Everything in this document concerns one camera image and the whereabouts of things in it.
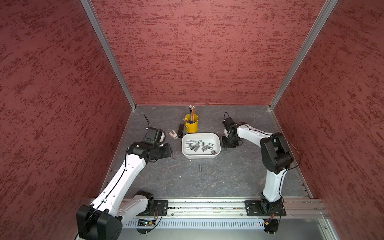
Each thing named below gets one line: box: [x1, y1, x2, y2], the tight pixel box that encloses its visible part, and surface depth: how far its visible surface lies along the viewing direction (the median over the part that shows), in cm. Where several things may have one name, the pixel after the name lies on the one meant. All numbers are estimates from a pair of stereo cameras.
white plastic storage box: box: [181, 132, 222, 159], surface depth 98 cm
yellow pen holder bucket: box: [184, 113, 199, 134], surface depth 102 cm
